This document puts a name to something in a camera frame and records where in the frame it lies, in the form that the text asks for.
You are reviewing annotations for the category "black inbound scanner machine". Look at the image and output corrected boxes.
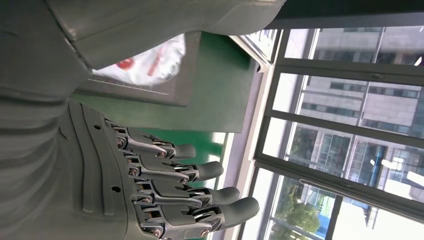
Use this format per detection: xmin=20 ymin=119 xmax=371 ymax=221
xmin=71 ymin=0 xmax=424 ymax=108

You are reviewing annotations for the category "dark window frame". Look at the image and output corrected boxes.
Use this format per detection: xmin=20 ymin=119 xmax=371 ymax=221
xmin=238 ymin=28 xmax=424 ymax=240

